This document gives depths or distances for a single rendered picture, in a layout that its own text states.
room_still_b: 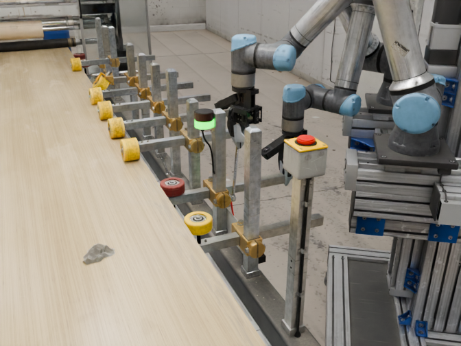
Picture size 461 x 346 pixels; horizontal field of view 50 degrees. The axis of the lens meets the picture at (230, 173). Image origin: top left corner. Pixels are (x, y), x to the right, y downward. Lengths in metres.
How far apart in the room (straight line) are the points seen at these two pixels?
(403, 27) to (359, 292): 1.30
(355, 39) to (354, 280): 1.16
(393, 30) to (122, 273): 0.90
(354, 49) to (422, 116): 0.40
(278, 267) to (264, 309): 1.37
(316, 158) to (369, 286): 1.37
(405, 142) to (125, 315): 0.94
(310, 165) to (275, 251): 1.86
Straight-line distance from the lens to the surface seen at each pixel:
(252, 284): 1.48
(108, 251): 1.29
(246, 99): 1.53
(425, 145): 1.55
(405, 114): 1.38
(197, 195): 1.64
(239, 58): 1.50
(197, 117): 1.49
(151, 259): 1.25
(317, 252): 2.91
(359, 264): 2.49
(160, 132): 2.30
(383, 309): 2.25
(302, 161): 1.04
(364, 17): 1.69
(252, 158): 1.32
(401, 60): 1.37
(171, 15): 10.57
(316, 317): 2.47
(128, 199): 1.54
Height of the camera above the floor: 1.61
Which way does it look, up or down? 25 degrees down
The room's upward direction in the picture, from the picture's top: straight up
